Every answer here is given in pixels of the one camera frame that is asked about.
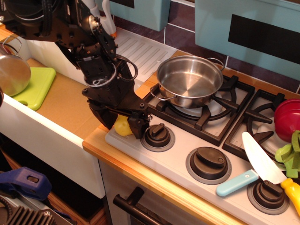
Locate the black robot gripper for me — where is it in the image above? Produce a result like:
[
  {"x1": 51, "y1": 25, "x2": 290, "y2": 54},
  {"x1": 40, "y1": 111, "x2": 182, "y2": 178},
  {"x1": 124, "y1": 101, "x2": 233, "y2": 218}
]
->
[{"x1": 76, "y1": 55, "x2": 152, "y2": 139}]

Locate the yellow toy potato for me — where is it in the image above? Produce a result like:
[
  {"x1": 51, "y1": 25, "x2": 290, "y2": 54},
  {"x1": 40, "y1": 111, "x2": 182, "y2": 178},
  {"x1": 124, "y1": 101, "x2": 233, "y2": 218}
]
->
[{"x1": 114, "y1": 115, "x2": 133, "y2": 136}]

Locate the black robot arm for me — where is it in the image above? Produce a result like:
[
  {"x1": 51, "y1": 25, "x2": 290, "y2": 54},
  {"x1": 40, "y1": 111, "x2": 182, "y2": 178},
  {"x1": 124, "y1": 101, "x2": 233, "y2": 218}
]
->
[{"x1": 0, "y1": 0, "x2": 151, "y2": 139}]

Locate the stainless steel pan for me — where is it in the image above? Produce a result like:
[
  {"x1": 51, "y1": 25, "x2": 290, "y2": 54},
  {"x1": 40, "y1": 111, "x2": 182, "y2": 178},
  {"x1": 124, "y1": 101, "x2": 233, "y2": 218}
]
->
[{"x1": 150, "y1": 55, "x2": 225, "y2": 109}]

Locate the steel pot in sink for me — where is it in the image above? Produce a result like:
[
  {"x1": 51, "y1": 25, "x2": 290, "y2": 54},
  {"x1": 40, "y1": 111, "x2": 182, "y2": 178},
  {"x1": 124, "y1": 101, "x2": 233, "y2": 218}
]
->
[{"x1": 0, "y1": 36, "x2": 31, "y2": 96}]

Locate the left black burner grate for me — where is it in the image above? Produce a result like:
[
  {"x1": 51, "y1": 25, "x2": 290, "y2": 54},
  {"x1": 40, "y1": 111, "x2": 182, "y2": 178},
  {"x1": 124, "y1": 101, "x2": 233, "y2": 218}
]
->
[{"x1": 143, "y1": 76, "x2": 255, "y2": 146}]

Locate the black burner grate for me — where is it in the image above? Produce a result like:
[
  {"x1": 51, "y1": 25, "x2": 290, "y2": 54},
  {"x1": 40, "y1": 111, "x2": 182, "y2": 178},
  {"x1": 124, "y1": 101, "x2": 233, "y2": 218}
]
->
[
  {"x1": 222, "y1": 90, "x2": 286, "y2": 160},
  {"x1": 143, "y1": 76, "x2": 255, "y2": 146}
]

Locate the left black stove knob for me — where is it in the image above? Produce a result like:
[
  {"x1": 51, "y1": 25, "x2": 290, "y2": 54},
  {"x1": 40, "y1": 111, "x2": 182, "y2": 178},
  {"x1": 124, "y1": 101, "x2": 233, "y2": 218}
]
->
[{"x1": 141, "y1": 123, "x2": 175, "y2": 152}]

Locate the black stove knob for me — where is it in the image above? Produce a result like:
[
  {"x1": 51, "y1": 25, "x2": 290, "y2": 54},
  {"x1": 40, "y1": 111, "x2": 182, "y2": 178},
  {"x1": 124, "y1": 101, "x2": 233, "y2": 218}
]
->
[
  {"x1": 186, "y1": 147, "x2": 232, "y2": 185},
  {"x1": 247, "y1": 180, "x2": 289, "y2": 215},
  {"x1": 141, "y1": 123, "x2": 175, "y2": 152}
]

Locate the grey toy stove top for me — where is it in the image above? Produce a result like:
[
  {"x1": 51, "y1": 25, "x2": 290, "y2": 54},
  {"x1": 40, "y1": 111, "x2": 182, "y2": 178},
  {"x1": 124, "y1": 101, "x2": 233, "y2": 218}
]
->
[{"x1": 105, "y1": 76, "x2": 300, "y2": 225}]

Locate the green cutting board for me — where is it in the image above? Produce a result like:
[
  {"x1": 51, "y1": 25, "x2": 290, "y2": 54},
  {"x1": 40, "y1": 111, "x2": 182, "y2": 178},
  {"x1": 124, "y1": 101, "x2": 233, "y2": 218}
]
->
[{"x1": 12, "y1": 67, "x2": 56, "y2": 111}]

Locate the middle black stove knob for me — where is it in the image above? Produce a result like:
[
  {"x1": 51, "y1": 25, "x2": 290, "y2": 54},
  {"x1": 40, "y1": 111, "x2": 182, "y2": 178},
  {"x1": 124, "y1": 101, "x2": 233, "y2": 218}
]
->
[{"x1": 186, "y1": 147, "x2": 232, "y2": 185}]

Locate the teal hanging box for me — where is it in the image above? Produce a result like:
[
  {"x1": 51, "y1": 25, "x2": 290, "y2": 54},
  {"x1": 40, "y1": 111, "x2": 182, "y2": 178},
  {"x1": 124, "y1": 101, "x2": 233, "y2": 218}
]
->
[{"x1": 110, "y1": 0, "x2": 171, "y2": 31}]

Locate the grey toy faucet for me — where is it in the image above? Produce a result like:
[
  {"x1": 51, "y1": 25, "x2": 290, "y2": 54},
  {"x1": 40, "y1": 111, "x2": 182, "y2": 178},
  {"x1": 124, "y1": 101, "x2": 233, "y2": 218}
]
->
[{"x1": 90, "y1": 0, "x2": 117, "y2": 38}]

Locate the blue clamp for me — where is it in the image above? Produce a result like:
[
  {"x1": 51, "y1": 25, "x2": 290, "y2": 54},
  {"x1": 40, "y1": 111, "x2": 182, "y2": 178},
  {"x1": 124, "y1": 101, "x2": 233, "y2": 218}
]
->
[{"x1": 0, "y1": 167, "x2": 52, "y2": 201}]

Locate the right black burner grate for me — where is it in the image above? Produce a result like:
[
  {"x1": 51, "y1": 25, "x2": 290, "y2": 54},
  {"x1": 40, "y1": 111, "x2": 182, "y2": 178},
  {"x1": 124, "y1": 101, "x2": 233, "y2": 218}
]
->
[{"x1": 222, "y1": 90, "x2": 286, "y2": 160}]

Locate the white blue toy knife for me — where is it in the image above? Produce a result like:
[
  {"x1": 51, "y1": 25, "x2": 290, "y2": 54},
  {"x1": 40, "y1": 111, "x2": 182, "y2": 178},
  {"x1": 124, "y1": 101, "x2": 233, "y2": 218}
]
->
[{"x1": 216, "y1": 132, "x2": 287, "y2": 196}]

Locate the red toy bowl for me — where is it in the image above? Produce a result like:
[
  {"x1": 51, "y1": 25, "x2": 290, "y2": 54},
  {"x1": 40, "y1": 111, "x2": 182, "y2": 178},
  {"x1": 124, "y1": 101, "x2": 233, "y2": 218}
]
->
[{"x1": 274, "y1": 98, "x2": 300, "y2": 143}]

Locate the teal microwave cabinet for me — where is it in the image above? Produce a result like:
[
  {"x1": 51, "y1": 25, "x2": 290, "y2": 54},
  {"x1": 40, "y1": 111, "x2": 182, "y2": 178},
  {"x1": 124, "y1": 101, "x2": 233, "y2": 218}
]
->
[{"x1": 195, "y1": 0, "x2": 300, "y2": 79}]

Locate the right black stove knob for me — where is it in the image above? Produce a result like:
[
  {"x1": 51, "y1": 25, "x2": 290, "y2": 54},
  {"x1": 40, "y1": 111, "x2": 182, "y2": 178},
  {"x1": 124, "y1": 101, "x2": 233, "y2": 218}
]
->
[{"x1": 247, "y1": 180, "x2": 289, "y2": 215}]

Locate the green felt toy vegetable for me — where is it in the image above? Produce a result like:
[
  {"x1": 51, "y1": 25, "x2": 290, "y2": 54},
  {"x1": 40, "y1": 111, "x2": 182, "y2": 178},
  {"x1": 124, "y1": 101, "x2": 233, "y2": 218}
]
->
[{"x1": 275, "y1": 130, "x2": 300, "y2": 178}]

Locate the black oven door handle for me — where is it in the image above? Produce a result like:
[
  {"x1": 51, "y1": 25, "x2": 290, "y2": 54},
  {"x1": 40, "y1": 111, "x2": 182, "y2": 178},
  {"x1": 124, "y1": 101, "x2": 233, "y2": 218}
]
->
[{"x1": 113, "y1": 187, "x2": 163, "y2": 225}]

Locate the black metal mount base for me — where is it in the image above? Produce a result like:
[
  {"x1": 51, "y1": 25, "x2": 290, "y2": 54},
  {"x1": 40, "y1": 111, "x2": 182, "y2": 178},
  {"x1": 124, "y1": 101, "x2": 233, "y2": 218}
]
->
[{"x1": 0, "y1": 192, "x2": 77, "y2": 225}]

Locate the yellow toy handle piece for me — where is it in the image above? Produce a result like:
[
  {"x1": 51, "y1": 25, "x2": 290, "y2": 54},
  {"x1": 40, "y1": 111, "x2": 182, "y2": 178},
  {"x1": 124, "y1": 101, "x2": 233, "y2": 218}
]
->
[{"x1": 281, "y1": 178, "x2": 300, "y2": 215}]

